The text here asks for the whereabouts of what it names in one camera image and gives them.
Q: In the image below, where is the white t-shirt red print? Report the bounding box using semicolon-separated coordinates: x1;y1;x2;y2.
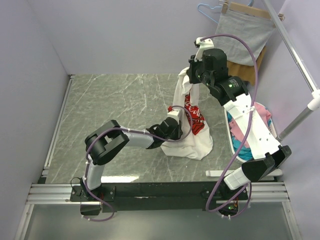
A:
161;67;214;161

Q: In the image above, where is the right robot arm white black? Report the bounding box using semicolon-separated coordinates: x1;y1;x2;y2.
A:
187;48;292;200

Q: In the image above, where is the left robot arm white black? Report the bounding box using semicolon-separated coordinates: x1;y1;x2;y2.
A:
80;117;183;201

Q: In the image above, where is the brown hanging cloth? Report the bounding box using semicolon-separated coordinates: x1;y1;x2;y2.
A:
225;45;267;86

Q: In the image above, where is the grey hanging cloth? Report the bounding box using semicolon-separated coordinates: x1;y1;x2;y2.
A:
214;9;276;66

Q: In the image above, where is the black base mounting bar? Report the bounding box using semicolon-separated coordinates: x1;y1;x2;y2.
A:
69;181;252;216

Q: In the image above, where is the pink garment in basket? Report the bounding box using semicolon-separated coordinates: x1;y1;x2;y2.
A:
226;102;272;142

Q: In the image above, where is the wooden clip hanger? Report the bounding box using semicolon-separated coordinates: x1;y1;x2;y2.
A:
221;0;272;20

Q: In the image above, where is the white laundry basket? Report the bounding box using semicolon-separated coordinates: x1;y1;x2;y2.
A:
224;102;278;163

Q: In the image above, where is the teal garment in basket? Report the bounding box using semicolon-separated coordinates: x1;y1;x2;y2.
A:
231;117;274;161

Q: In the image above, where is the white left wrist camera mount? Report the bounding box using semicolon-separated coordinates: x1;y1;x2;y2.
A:
167;105;185;123

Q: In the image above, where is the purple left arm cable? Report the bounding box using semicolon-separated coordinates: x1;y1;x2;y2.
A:
83;105;194;222

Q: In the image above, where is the white bracket on table front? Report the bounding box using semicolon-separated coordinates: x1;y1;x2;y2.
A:
205;170;235;178

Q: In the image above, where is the blue wire hanger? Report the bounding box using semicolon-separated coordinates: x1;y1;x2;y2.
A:
197;3;222;24

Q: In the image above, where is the silver metal pole frame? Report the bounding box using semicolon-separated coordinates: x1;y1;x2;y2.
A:
262;0;320;142

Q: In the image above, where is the aluminium rail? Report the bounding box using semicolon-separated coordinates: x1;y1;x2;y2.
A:
25;184;78;205

